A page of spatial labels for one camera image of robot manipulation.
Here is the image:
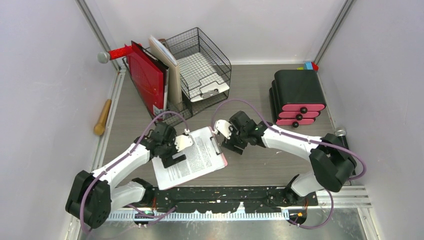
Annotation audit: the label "red glitter microphone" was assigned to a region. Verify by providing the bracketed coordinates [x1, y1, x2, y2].
[96, 45, 133, 64]

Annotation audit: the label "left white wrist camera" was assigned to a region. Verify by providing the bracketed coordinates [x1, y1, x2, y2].
[174, 134, 193, 153]

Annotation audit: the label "black microphone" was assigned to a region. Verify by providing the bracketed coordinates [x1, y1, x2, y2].
[334, 127, 349, 149]

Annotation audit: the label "red notebook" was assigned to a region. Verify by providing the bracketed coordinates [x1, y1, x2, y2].
[126, 41, 169, 116]

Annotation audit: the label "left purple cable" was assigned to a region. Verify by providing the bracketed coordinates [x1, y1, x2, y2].
[79, 110, 191, 234]

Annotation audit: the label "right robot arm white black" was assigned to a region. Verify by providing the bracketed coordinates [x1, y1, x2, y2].
[213, 111, 357, 206]

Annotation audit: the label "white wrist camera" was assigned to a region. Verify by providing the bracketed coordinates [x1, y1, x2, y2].
[174, 134, 193, 153]
[212, 119, 232, 140]

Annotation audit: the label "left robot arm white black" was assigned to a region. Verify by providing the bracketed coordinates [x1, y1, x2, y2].
[65, 122, 193, 229]

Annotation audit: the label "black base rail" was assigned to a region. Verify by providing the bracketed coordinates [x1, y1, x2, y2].
[133, 186, 319, 214]

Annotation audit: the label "colourful toy blocks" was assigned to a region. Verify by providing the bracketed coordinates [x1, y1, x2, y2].
[296, 61, 319, 71]

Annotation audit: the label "pink clipboard with paper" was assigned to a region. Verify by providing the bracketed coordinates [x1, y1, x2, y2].
[151, 127, 228, 190]

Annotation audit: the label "black pink drawer cabinet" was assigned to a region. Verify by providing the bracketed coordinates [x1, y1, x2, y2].
[268, 69, 327, 128]

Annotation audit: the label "wooden stick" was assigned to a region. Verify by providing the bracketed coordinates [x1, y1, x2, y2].
[93, 99, 112, 136]

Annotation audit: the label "black clip file folder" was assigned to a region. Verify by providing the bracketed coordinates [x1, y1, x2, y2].
[141, 47, 169, 115]

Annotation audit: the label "white grid clipboard in tray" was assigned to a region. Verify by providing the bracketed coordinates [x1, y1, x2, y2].
[177, 52, 230, 103]

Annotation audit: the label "beige folder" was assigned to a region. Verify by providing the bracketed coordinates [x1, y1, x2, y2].
[148, 35, 184, 111]

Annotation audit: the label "black wire mesh organizer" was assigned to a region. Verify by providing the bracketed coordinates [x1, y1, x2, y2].
[123, 27, 232, 126]

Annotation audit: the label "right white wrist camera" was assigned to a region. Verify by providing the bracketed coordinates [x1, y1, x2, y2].
[212, 119, 232, 140]

